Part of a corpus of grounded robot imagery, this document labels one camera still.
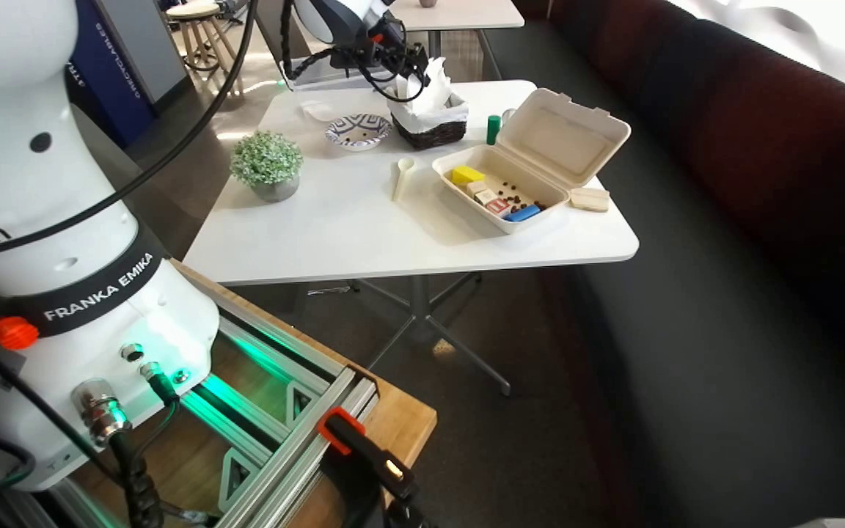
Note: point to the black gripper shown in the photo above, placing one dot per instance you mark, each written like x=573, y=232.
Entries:
x=391, y=47

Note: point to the white paper napkin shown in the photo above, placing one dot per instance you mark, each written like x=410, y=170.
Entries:
x=432, y=92

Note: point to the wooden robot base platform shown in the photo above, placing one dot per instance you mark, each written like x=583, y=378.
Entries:
x=279, y=455

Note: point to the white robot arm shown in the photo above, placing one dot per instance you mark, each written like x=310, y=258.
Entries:
x=87, y=309

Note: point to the white basket with black base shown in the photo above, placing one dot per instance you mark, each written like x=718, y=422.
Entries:
x=436, y=126

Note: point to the white foam takeaway clamshell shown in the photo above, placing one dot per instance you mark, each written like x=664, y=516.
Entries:
x=548, y=147

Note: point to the black white patterned bowl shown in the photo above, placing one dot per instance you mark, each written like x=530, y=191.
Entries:
x=356, y=133

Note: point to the green cylinder toy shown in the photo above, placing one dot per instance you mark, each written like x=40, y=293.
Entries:
x=495, y=125

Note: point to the small green potted plant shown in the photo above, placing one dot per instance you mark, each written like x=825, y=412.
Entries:
x=268, y=166

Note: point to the colourful toy blocks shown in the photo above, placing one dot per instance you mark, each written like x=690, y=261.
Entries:
x=495, y=194

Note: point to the round wooden piece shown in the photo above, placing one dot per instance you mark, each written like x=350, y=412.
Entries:
x=592, y=196

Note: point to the orange black clamp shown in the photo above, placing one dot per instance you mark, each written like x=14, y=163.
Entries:
x=382, y=466

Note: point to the dark bench sofa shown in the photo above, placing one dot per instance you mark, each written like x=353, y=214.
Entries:
x=712, y=365

